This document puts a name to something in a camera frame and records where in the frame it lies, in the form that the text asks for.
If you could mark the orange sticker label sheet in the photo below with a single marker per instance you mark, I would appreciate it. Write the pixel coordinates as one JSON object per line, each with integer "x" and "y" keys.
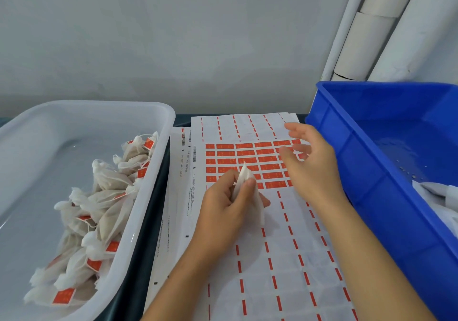
{"x": 286, "y": 260}

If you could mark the person's left forearm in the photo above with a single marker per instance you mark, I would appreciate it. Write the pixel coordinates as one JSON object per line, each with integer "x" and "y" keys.
{"x": 182, "y": 288}

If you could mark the person's right middle finger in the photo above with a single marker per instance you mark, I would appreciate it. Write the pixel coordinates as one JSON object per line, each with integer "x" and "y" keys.
{"x": 303, "y": 148}

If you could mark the thick white jointed pipe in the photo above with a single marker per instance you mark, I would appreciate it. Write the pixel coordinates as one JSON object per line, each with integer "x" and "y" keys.
{"x": 368, "y": 34}

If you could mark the white plastic tub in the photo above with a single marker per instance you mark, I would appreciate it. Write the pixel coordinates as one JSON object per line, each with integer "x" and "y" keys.
{"x": 32, "y": 159}

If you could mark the person's right hand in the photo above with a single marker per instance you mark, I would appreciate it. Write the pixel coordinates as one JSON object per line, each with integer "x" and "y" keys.
{"x": 315, "y": 174}

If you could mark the pile of orange-labelled tea bags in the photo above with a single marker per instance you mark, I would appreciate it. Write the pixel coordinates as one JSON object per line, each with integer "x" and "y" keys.
{"x": 107, "y": 210}

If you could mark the white printed backing sheet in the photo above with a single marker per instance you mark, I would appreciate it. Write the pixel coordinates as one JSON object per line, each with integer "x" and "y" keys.
{"x": 177, "y": 195}

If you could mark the person's right forearm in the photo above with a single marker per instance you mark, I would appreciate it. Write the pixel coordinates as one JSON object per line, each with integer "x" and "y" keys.
{"x": 368, "y": 267}

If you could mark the person's left hand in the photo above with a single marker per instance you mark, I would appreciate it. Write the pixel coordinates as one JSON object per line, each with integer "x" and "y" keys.
{"x": 222, "y": 217}

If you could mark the thin white pipe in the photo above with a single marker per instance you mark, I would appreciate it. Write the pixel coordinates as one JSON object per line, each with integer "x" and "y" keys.
{"x": 345, "y": 27}

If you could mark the thick white plain pipe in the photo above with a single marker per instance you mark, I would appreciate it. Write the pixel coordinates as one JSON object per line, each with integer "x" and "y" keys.
{"x": 411, "y": 34}

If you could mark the white unlabelled bags heap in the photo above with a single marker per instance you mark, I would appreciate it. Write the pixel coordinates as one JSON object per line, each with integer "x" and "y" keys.
{"x": 438, "y": 199}

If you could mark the person's right thumb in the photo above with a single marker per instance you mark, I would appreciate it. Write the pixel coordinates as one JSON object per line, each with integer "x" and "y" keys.
{"x": 288, "y": 161}

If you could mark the person's left thumb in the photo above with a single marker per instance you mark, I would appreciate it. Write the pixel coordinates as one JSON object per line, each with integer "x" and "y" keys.
{"x": 246, "y": 192}

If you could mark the single white filter bag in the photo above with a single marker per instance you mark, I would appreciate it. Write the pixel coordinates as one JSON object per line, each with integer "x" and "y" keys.
{"x": 257, "y": 214}

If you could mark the blue plastic bin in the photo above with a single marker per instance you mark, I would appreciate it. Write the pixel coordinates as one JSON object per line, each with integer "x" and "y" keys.
{"x": 379, "y": 188}

